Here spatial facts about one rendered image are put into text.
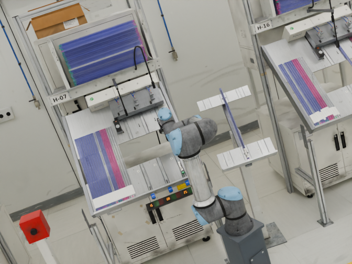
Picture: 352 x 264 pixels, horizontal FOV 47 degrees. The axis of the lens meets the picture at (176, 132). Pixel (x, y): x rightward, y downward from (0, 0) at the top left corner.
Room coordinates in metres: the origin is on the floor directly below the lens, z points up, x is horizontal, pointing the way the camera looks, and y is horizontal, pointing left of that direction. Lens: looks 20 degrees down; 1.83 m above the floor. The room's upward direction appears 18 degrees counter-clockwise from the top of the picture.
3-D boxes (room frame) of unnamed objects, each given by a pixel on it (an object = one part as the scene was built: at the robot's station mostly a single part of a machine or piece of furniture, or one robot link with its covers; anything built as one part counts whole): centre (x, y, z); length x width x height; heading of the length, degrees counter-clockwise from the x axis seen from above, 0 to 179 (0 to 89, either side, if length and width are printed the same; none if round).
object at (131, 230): (2.83, 0.35, 0.31); 0.70 x 0.65 x 0.62; 97
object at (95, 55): (2.72, 0.28, 1.52); 0.51 x 0.13 x 0.27; 97
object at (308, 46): (2.82, -1.12, 0.65); 1.01 x 0.73 x 1.29; 7
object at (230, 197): (1.83, -0.15, 0.72); 0.13 x 0.12 x 0.14; 99
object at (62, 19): (3.00, 0.42, 1.82); 0.68 x 0.30 x 0.20; 97
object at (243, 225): (1.83, -0.16, 0.60); 0.15 x 0.15 x 0.10
